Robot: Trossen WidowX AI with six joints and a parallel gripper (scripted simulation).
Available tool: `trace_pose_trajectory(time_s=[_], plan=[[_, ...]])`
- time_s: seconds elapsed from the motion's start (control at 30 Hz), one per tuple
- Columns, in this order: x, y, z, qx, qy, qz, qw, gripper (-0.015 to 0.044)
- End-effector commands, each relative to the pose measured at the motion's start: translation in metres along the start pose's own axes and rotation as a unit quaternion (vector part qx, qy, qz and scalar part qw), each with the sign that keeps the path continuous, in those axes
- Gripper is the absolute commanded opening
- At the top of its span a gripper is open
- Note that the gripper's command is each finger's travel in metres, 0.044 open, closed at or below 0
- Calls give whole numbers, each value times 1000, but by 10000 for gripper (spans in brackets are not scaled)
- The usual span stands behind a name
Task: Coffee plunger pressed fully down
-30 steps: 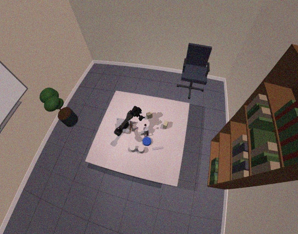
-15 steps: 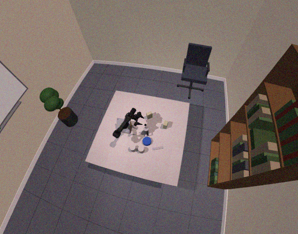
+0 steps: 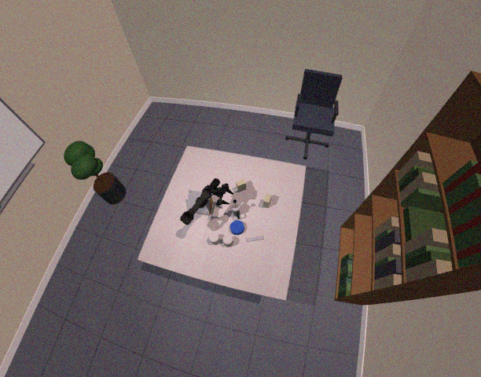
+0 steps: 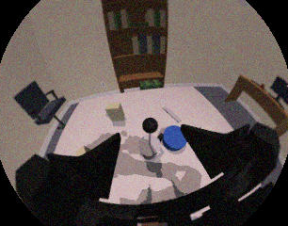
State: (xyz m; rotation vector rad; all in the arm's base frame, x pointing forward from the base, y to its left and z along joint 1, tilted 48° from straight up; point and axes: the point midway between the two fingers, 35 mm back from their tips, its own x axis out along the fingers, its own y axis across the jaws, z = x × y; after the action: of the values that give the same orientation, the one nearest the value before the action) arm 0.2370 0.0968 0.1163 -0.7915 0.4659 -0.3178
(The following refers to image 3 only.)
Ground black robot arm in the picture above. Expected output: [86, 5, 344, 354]
[180, 178, 227, 225]

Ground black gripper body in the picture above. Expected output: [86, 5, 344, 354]
[214, 183, 229, 206]

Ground dark blue short cylinder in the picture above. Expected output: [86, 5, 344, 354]
[230, 221, 244, 235]

